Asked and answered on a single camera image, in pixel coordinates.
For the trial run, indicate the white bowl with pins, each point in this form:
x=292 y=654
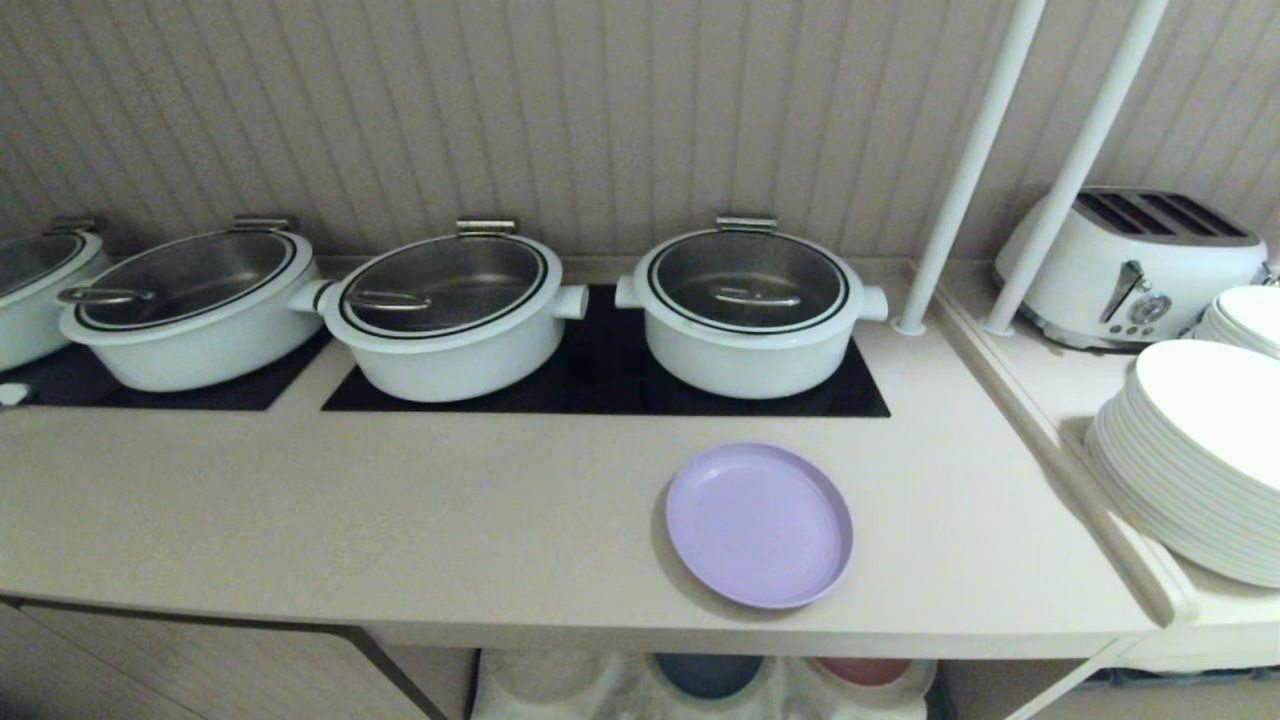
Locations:
x=545 y=675

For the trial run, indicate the white support pole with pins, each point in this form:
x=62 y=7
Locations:
x=968 y=170
x=1075 y=165

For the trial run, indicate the white toaster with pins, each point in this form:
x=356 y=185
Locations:
x=1130 y=270

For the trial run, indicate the blue bowl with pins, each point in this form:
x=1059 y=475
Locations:
x=708 y=674

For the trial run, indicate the stack of white plates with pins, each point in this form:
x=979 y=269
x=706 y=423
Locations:
x=1245 y=318
x=1195 y=460

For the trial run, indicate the white cooking pot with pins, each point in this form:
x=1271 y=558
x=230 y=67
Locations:
x=30 y=310
x=450 y=350
x=745 y=345
x=200 y=345

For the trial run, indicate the glass pot lid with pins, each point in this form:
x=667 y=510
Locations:
x=185 y=278
x=748 y=282
x=445 y=285
x=30 y=262

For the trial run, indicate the lilac plastic plate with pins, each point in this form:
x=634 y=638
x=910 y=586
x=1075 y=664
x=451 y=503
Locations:
x=758 y=525

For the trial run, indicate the black induction hob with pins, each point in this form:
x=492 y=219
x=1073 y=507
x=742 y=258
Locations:
x=250 y=385
x=600 y=385

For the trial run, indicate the red bowl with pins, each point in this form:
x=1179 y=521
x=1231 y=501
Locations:
x=862 y=670

